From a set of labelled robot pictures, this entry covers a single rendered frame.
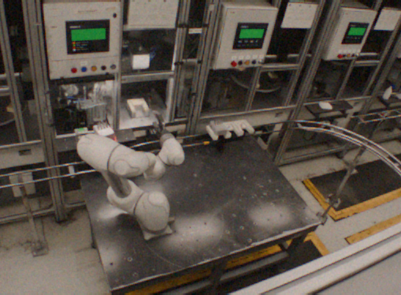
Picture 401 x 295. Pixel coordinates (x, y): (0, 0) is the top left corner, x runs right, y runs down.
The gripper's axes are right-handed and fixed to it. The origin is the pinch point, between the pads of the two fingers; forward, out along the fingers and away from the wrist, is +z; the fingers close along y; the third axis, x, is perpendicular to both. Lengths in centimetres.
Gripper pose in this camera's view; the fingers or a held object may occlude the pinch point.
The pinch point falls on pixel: (155, 118)
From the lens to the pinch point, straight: 230.6
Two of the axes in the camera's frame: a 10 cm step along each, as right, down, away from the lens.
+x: -9.0, 1.6, -4.1
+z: -4.1, -6.4, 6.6
